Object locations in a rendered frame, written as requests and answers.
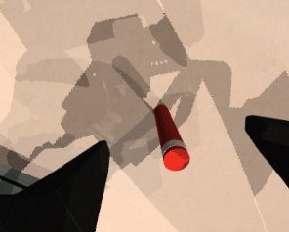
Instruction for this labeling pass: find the red peg with white band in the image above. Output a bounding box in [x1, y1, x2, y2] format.
[154, 104, 189, 171]

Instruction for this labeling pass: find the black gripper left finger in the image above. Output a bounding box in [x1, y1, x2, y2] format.
[0, 140, 109, 232]

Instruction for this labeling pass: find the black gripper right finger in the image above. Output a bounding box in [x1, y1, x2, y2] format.
[244, 115, 289, 187]

